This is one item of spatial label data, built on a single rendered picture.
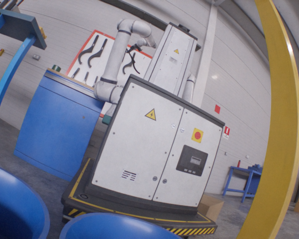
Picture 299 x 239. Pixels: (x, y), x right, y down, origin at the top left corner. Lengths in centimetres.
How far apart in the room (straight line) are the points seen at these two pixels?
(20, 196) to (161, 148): 53
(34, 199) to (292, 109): 98
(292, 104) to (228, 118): 358
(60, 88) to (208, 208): 166
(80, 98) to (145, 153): 100
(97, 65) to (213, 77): 293
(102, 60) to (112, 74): 168
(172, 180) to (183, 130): 23
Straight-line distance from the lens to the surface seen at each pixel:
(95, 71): 277
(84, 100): 143
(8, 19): 142
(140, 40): 180
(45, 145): 149
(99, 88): 122
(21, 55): 126
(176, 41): 143
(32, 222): 37
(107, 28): 335
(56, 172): 151
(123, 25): 128
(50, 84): 154
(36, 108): 154
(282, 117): 81
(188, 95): 154
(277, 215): 73
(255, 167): 435
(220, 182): 434
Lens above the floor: 57
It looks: 12 degrees up
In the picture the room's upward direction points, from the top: 20 degrees clockwise
